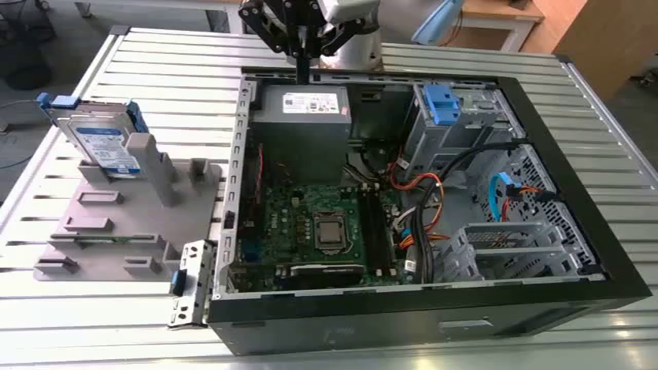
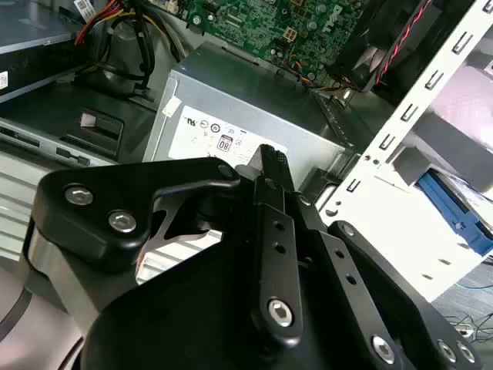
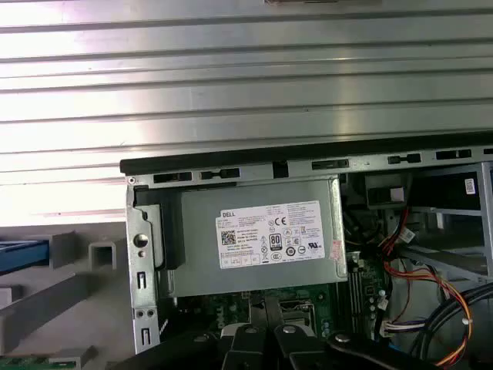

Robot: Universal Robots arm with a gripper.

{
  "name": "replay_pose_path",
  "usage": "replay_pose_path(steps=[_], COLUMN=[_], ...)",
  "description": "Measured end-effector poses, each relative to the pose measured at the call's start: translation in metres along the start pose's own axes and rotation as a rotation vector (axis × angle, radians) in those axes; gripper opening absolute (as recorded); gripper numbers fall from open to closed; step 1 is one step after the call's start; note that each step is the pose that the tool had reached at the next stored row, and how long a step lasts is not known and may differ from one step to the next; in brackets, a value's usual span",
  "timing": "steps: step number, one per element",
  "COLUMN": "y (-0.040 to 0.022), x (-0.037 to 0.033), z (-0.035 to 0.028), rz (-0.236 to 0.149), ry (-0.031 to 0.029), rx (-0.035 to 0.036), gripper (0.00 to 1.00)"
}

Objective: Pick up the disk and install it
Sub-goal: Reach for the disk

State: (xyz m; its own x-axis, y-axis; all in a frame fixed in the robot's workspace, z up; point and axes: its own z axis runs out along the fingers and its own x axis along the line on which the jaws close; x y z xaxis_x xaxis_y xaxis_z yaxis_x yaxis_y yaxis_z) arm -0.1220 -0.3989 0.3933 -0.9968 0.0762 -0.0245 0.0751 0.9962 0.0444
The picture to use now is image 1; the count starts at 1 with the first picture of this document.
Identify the orange wire bundle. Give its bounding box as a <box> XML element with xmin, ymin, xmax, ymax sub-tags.
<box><xmin>388</xmin><ymin>172</ymin><xmax>454</xmax><ymax>247</ymax></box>

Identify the green motherboard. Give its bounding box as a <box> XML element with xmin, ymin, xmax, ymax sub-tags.
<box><xmin>226</xmin><ymin>183</ymin><xmax>413</xmax><ymax>294</ymax></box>

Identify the wooden cabinet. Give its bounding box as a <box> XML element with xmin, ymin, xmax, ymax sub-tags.
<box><xmin>524</xmin><ymin>0</ymin><xmax>658</xmax><ymax>101</ymax></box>

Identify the metal optical drive bay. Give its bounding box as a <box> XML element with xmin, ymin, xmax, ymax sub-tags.
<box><xmin>404</xmin><ymin>82</ymin><xmax>527</xmax><ymax>182</ymax></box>

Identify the green RAM stick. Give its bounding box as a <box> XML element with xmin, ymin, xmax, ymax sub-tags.
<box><xmin>74</xmin><ymin>234</ymin><xmax>155</xmax><ymax>244</ymax></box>

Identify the orange red power wire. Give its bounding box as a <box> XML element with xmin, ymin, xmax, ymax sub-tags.
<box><xmin>506</xmin><ymin>186</ymin><xmax>560</xmax><ymax>205</ymax></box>

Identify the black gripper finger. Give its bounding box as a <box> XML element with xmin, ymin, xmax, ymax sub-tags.
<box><xmin>240</xmin><ymin>0</ymin><xmax>305</xmax><ymax>85</ymax></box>
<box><xmin>302</xmin><ymin>17</ymin><xmax>382</xmax><ymax>85</ymax></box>

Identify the black PC case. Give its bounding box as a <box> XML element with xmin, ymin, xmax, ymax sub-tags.
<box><xmin>205</xmin><ymin>66</ymin><xmax>655</xmax><ymax>358</ymax></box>

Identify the blue data wire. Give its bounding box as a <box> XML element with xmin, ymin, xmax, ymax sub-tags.
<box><xmin>490</xmin><ymin>172</ymin><xmax>518</xmax><ymax>223</ymax></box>

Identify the pale blue teach pendant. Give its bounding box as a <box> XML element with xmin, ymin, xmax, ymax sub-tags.
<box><xmin>410</xmin><ymin>0</ymin><xmax>468</xmax><ymax>45</ymax></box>

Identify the black RAM slot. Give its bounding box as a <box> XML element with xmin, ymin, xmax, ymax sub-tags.
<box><xmin>358</xmin><ymin>184</ymin><xmax>385</xmax><ymax>275</ymax></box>
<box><xmin>373</xmin><ymin>183</ymin><xmax>398</xmax><ymax>274</ymax></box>

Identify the metal disk bay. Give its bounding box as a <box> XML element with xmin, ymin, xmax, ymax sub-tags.
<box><xmin>432</xmin><ymin>221</ymin><xmax>601</xmax><ymax>282</ymax></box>

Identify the black bin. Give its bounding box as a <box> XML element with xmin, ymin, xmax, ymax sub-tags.
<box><xmin>0</xmin><ymin>0</ymin><xmax>58</xmax><ymax>92</ymax></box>

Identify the metal expansion slot bracket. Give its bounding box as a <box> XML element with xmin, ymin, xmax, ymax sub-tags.
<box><xmin>167</xmin><ymin>238</ymin><xmax>218</xmax><ymax>331</ymax></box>

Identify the CPU socket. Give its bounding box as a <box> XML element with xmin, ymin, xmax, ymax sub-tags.
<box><xmin>312</xmin><ymin>210</ymin><xmax>354</xmax><ymax>255</ymax></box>

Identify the blue drive bay latch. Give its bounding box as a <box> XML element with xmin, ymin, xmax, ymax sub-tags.
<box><xmin>424</xmin><ymin>84</ymin><xmax>462</xmax><ymax>126</ymax></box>

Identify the gray power supply unit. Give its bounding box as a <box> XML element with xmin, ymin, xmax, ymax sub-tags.
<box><xmin>249</xmin><ymin>83</ymin><xmax>354</xmax><ymax>186</ymax></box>

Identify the hard disk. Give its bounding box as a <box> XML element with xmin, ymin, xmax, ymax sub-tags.
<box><xmin>35</xmin><ymin>92</ymin><xmax>150</xmax><ymax>180</ymax></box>

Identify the silver CPU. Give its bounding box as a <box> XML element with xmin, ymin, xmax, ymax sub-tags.
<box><xmin>317</xmin><ymin>222</ymin><xmax>345</xmax><ymax>247</ymax></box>

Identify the gray parts rack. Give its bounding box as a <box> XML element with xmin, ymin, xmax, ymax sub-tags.
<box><xmin>33</xmin><ymin>133</ymin><xmax>232</xmax><ymax>282</ymax></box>

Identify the wooden desk white frame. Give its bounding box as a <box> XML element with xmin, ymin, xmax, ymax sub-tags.
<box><xmin>452</xmin><ymin>0</ymin><xmax>547</xmax><ymax>53</ymax></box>

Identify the black graphics card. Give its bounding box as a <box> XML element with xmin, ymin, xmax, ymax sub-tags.
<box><xmin>276</xmin><ymin>262</ymin><xmax>365</xmax><ymax>288</ymax></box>

